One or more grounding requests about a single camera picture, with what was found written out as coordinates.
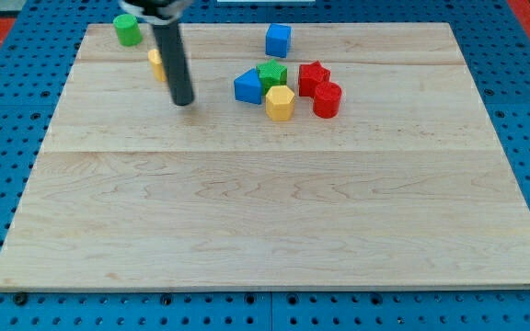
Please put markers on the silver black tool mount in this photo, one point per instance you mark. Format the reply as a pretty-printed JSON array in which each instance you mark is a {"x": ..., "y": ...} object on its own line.
[{"x": 156, "y": 12}]

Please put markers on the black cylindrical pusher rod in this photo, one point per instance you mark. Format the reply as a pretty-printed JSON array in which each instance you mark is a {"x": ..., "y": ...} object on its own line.
[{"x": 171, "y": 48}]

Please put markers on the green cylinder block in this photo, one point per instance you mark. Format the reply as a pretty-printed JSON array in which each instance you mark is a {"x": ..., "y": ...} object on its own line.
[{"x": 127, "y": 30}]

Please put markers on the blue triangle block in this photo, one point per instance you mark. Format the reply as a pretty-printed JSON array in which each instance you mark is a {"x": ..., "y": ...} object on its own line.
[{"x": 248, "y": 87}]

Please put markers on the blue cube block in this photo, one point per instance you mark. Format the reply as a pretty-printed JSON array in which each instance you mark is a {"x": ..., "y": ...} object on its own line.
[{"x": 278, "y": 40}]

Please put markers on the green star block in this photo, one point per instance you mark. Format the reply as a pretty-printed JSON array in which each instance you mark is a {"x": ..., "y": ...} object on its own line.
[{"x": 271, "y": 74}]

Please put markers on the yellow hexagon block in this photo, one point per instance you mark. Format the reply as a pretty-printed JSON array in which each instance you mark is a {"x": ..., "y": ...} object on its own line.
[{"x": 280, "y": 102}]

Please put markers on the red star block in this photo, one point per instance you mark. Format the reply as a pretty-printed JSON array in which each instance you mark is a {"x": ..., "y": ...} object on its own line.
[{"x": 310, "y": 75}]

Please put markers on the red cylinder block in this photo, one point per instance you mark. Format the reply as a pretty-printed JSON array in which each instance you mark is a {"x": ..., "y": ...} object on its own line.
[{"x": 327, "y": 98}]

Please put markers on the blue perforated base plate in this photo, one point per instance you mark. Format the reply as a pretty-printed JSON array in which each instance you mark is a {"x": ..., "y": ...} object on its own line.
[{"x": 36, "y": 58}]

